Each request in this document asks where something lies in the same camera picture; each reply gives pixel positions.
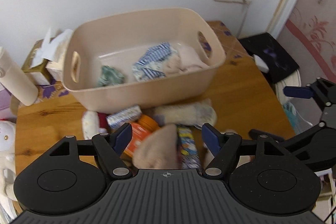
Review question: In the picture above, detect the cartoon tissue packet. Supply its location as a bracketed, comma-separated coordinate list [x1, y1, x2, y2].
[177, 125, 201, 169]

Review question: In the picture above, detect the beige fluffy hat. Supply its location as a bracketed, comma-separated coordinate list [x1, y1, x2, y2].
[132, 124, 179, 170]

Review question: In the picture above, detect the blue checkered cloth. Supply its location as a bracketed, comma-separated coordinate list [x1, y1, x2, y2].
[131, 42, 178, 82]

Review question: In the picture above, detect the teal plastic bag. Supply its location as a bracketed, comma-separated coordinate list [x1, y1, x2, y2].
[282, 101, 300, 135]

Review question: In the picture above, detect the white charger adapter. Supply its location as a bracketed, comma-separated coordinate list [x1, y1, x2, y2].
[253, 55, 269, 73]

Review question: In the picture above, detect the teal hair scrunchie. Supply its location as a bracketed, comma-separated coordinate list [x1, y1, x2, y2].
[98, 65, 125, 87]

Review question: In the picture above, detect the white power plug cable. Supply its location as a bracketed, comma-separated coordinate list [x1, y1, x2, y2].
[236, 0, 252, 40]

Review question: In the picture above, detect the purple white gift box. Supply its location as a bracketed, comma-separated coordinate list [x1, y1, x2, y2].
[0, 85, 19, 123]

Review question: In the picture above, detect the white cat plush toy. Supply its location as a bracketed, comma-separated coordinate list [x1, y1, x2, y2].
[81, 111, 109, 140]

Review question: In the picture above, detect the cream thermos bottle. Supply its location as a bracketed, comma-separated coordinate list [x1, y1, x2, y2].
[1, 47, 39, 106]

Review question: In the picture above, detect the white bunny night lamp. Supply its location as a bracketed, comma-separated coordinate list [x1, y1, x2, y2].
[1, 120, 17, 201]

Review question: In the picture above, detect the white round stool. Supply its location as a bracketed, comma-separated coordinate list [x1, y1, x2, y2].
[274, 69, 302, 106]

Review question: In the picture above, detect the blue white small box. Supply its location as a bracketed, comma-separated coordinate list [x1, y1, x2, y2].
[106, 105, 142, 130]

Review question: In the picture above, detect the beige plastic storage bin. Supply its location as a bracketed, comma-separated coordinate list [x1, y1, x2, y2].
[62, 8, 226, 113]

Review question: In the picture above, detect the orange medicine bottle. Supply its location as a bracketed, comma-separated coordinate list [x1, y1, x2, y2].
[124, 114, 159, 157]

